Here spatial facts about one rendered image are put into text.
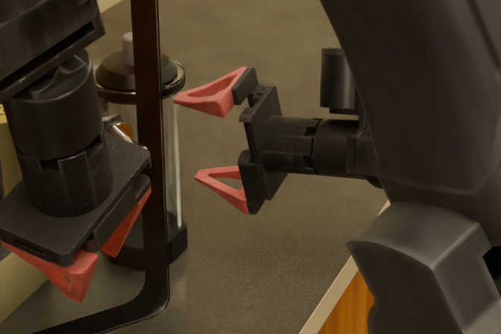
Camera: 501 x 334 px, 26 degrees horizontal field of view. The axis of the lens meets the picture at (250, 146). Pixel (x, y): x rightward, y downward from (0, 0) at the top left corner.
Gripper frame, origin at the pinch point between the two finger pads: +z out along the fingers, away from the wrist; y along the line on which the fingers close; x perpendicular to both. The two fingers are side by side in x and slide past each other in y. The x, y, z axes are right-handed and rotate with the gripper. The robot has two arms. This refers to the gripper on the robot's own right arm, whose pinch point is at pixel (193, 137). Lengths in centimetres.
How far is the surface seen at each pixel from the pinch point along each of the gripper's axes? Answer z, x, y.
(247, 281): -2.1, 0.1, -19.4
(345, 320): -5.6, -15.3, -38.5
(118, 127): -2.0, 14.0, 10.5
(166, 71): 4.7, -5.3, 4.8
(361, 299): -5.4, -21.5, -40.4
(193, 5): 45, -79, -26
